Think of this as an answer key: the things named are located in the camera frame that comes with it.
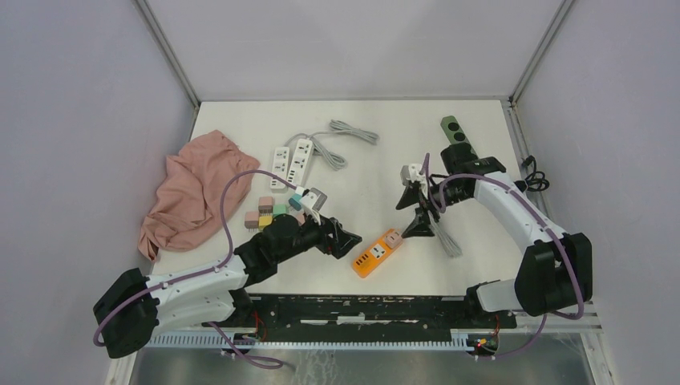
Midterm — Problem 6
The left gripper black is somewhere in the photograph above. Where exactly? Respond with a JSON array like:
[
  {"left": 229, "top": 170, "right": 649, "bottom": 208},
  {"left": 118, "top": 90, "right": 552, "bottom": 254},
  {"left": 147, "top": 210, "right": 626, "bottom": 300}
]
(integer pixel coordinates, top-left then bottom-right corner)
[{"left": 275, "top": 208, "right": 362, "bottom": 264}]

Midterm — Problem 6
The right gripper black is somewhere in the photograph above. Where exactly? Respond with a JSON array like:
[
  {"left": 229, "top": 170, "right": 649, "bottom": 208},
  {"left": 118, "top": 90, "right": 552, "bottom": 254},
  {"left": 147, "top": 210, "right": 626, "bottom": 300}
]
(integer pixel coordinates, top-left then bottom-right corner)
[{"left": 397, "top": 178, "right": 470, "bottom": 237}]

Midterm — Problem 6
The pink adapter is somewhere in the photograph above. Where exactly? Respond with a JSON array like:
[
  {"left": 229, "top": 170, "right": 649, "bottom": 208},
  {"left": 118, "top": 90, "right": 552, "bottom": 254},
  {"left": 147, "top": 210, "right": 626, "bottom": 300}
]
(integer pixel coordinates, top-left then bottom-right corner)
[{"left": 383, "top": 232, "right": 403, "bottom": 250}]

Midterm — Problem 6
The orange power strip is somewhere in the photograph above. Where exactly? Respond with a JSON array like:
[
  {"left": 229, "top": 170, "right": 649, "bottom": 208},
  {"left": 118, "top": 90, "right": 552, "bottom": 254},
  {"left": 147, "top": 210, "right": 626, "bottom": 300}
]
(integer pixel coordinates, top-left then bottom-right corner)
[{"left": 351, "top": 229, "right": 401, "bottom": 278}]

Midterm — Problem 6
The pink adapter plug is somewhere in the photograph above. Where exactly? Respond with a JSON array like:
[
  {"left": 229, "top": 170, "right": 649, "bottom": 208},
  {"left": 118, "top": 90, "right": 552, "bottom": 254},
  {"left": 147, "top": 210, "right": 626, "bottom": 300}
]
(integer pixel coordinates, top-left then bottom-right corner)
[
  {"left": 244, "top": 211, "right": 260, "bottom": 230},
  {"left": 295, "top": 213, "right": 306, "bottom": 225},
  {"left": 257, "top": 196, "right": 275, "bottom": 215}
]

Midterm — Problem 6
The teal USB adapter plug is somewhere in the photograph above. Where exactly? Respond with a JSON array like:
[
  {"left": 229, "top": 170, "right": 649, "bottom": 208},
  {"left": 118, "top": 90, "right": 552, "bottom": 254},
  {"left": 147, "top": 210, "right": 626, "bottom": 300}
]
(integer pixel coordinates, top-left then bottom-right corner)
[{"left": 288, "top": 193, "right": 302, "bottom": 211}]

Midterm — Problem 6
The green USB adapter plug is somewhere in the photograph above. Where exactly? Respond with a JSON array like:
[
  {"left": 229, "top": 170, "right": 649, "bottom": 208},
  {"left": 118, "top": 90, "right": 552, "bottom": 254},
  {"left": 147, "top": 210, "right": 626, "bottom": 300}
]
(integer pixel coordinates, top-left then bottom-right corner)
[{"left": 272, "top": 204, "right": 288, "bottom": 217}]

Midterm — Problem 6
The white slim power strip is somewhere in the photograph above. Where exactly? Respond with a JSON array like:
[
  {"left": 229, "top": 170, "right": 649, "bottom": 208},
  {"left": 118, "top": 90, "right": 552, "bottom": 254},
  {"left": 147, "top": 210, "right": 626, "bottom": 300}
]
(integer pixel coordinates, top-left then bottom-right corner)
[{"left": 286, "top": 139, "right": 314, "bottom": 186}]

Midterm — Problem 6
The yellow adapter plug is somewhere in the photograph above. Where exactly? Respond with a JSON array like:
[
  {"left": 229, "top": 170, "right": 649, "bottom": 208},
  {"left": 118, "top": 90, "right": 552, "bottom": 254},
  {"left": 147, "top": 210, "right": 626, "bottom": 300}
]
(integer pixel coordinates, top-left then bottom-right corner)
[{"left": 258, "top": 215, "right": 273, "bottom": 230}]

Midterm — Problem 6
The green power strip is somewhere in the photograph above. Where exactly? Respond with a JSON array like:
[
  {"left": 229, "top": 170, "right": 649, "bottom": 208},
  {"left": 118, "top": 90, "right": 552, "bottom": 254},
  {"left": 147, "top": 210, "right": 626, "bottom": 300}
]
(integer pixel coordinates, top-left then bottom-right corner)
[{"left": 440, "top": 115, "right": 472, "bottom": 147}]

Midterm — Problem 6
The white USB power strip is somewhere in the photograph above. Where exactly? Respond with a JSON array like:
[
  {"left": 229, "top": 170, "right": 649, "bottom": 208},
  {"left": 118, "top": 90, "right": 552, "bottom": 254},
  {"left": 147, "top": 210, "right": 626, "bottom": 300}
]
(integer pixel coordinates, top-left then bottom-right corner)
[{"left": 269, "top": 146, "right": 290, "bottom": 193}]

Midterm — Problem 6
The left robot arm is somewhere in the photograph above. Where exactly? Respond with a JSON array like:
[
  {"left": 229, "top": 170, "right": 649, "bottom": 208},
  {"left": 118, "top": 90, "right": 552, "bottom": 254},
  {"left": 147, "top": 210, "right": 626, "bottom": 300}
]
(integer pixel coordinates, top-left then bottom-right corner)
[{"left": 93, "top": 214, "right": 362, "bottom": 359}]

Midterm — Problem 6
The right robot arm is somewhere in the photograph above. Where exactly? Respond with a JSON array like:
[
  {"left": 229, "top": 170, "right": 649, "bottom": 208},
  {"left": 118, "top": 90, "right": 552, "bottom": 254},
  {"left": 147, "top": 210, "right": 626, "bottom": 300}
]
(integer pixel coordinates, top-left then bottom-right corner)
[{"left": 396, "top": 143, "right": 593, "bottom": 327}]

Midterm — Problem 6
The pink cloth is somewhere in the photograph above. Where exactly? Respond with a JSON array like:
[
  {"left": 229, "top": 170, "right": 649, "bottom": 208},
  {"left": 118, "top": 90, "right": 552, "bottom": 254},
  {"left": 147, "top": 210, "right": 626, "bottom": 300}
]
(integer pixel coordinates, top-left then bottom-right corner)
[{"left": 138, "top": 130, "right": 260, "bottom": 261}]

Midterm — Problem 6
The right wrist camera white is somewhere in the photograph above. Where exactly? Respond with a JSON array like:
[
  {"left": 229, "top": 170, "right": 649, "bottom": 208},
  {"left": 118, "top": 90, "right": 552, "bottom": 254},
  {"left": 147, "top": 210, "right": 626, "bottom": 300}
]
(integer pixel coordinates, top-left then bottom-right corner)
[{"left": 400, "top": 164, "right": 428, "bottom": 195}]

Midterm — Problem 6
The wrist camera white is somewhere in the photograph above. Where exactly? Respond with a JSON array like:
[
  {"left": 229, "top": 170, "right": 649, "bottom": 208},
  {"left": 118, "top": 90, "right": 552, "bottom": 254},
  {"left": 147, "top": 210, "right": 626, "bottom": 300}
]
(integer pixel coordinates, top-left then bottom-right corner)
[
  {"left": 400, "top": 164, "right": 428, "bottom": 195},
  {"left": 294, "top": 186, "right": 327, "bottom": 225}
]

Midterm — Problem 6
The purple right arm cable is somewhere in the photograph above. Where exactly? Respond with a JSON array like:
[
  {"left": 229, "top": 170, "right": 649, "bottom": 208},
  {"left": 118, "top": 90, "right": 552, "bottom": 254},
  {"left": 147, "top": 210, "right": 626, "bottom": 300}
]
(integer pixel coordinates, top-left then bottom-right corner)
[{"left": 422, "top": 152, "right": 585, "bottom": 361}]

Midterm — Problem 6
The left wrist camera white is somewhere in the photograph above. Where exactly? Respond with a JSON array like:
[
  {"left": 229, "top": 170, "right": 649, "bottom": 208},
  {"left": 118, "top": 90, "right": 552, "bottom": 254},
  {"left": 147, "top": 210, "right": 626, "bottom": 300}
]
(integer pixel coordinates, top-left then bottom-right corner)
[{"left": 294, "top": 186, "right": 327, "bottom": 225}]

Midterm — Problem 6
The grey coiled cable right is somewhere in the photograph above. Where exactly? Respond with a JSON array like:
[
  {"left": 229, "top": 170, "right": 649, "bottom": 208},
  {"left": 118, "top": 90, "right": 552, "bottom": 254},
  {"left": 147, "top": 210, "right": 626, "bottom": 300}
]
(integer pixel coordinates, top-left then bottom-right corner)
[{"left": 429, "top": 217, "right": 463, "bottom": 259}]

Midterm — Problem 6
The grey coiled strip cable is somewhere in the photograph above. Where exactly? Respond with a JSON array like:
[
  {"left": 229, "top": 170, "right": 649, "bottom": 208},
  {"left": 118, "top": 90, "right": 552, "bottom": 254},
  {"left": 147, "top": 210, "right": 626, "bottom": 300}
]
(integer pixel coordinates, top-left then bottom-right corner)
[{"left": 284, "top": 132, "right": 347, "bottom": 171}]

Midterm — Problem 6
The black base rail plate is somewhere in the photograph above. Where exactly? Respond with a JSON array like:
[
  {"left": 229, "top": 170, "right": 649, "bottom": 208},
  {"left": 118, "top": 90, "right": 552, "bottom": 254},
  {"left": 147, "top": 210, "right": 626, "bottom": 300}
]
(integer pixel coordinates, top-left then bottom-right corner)
[{"left": 218, "top": 294, "right": 517, "bottom": 342}]

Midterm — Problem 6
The black coiled cable with plug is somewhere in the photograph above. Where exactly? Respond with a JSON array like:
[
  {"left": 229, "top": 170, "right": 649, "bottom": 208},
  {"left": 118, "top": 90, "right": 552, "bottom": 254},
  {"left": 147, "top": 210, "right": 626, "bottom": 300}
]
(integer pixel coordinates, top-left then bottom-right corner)
[{"left": 515, "top": 155, "right": 551, "bottom": 193}]

